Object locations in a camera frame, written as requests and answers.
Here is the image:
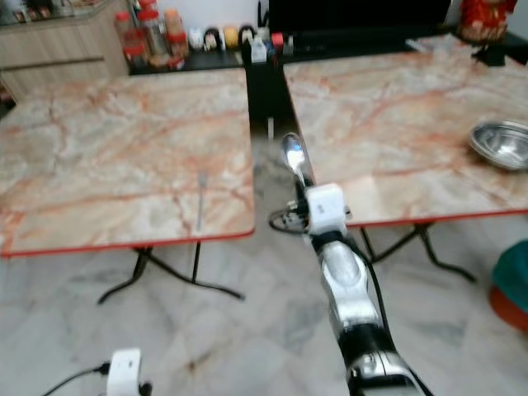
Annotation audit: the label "silver metal spoon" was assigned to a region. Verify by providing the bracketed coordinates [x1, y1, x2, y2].
[281, 132, 309, 186]

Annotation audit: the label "black folding table legs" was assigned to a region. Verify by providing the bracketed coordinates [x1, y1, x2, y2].
[97, 243, 246, 305]
[359, 221, 478, 284]

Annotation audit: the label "white plastic bottle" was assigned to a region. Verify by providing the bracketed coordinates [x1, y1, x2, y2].
[249, 36, 268, 65]

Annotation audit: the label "yellow small figurine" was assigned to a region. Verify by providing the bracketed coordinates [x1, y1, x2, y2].
[222, 24, 239, 50]

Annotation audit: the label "black small figurine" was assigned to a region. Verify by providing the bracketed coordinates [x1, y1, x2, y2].
[204, 26, 221, 51]

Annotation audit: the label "black television screen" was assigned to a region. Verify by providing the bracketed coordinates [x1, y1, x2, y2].
[267, 0, 454, 35]

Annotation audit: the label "flat patterned tray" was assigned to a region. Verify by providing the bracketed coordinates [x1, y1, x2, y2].
[403, 34, 464, 56]

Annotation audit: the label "stainless steel bowl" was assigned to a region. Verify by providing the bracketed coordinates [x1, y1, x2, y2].
[467, 120, 528, 172]

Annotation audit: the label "orange-lidded clear jar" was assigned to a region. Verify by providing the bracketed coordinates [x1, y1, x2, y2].
[164, 7, 187, 42]

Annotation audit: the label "small red-lidded jar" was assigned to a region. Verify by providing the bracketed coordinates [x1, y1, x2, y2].
[123, 43, 146, 69]

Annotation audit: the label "large red-lidded clear jar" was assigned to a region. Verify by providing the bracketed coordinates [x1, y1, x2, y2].
[138, 9, 171, 61]

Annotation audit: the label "slim red-lidded clear jar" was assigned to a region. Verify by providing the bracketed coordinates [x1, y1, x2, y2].
[113, 12, 138, 47]

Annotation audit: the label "black box object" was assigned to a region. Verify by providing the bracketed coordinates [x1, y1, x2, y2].
[473, 36, 528, 68]

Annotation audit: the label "red gold ornament jar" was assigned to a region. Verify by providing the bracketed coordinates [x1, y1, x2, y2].
[457, 0, 521, 45]

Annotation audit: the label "light wooden cabinet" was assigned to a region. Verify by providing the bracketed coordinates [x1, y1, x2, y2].
[0, 0, 131, 103]

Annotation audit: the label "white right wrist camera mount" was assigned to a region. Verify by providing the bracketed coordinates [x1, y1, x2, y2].
[306, 182, 348, 235]

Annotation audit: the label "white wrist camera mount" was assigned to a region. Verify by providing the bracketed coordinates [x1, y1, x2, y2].
[306, 182, 348, 235]
[106, 348, 144, 396]

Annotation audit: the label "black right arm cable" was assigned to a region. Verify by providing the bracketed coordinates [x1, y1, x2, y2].
[345, 233, 387, 327]

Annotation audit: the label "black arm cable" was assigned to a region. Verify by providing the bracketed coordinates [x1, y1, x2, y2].
[345, 233, 387, 327]
[41, 361, 113, 396]

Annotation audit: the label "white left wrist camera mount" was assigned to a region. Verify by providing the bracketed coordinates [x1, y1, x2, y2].
[106, 348, 144, 396]

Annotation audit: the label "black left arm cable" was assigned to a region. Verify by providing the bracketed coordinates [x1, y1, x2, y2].
[41, 361, 113, 396]

